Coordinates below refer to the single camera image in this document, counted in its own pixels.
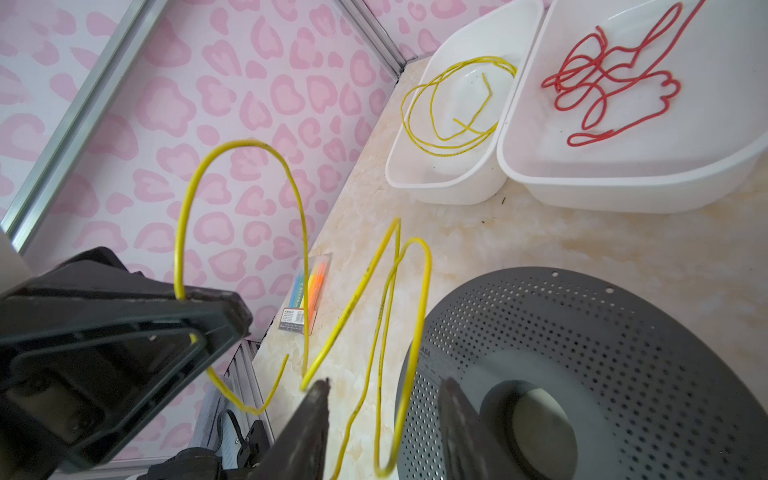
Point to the aluminium frame left post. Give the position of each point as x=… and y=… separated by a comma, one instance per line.
x=371, y=29

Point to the dark grey cable spool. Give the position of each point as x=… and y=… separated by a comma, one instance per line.
x=581, y=379

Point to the aluminium frame diagonal bar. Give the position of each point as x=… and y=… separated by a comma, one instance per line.
x=81, y=121

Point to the white plastic tray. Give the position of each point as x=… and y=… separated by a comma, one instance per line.
x=640, y=106
x=445, y=149

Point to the white plastic tray right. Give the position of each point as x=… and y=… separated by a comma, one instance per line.
x=640, y=106

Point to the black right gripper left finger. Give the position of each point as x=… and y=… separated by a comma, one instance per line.
x=300, y=450

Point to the white plastic tray left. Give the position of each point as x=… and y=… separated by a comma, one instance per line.
x=445, y=149

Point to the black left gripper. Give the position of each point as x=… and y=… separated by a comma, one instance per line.
x=89, y=353

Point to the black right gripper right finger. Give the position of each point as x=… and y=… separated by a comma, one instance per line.
x=470, y=451

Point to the pack of coloured markers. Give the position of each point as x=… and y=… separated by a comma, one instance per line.
x=301, y=309

